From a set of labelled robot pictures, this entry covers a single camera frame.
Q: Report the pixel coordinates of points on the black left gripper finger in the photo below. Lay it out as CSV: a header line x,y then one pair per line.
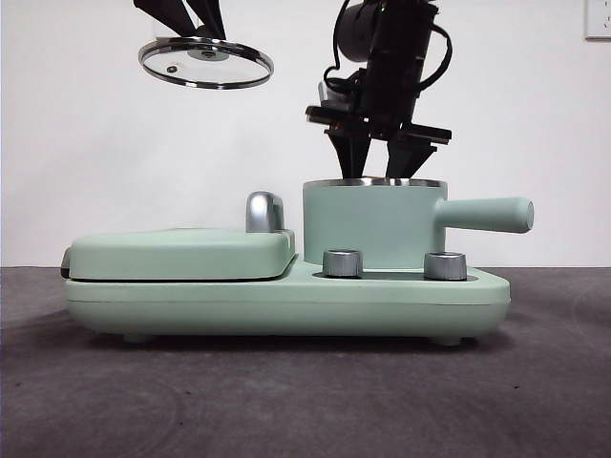
x,y
210,16
164,12

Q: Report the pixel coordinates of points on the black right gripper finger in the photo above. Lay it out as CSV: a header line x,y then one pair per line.
x,y
406,157
344,157

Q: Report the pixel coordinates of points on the glass lid with green knob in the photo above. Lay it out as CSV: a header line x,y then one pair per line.
x,y
210,55

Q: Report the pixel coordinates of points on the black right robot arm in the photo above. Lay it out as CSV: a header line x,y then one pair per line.
x,y
391,71

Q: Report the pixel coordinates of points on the silver control knob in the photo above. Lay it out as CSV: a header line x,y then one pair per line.
x,y
342,264
445,266

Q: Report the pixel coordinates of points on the mint green breakfast machine base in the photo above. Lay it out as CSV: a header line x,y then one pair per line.
x,y
238,305

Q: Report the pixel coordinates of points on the mint green griddle cover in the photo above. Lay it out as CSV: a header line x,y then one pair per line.
x,y
167,255

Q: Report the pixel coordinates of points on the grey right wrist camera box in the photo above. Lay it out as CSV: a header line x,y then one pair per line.
x,y
323,93

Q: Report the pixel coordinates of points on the white wall socket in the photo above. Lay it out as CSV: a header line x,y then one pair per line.
x,y
599,19

